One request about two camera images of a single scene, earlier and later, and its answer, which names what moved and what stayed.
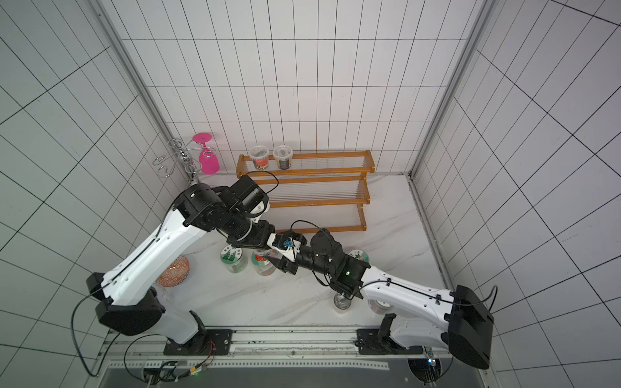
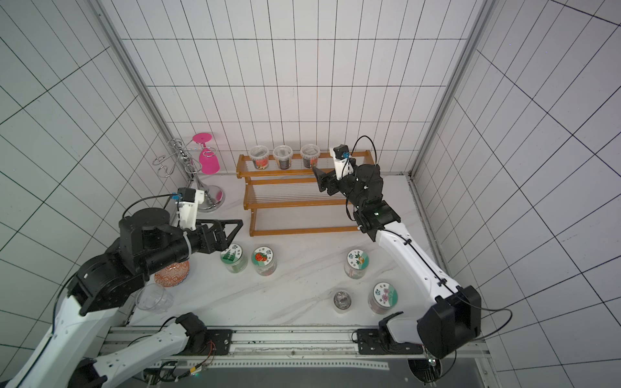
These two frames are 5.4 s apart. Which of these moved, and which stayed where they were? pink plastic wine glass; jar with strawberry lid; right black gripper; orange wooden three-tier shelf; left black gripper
Moved: left black gripper; right black gripper
Stayed: jar with strawberry lid; orange wooden three-tier shelf; pink plastic wine glass
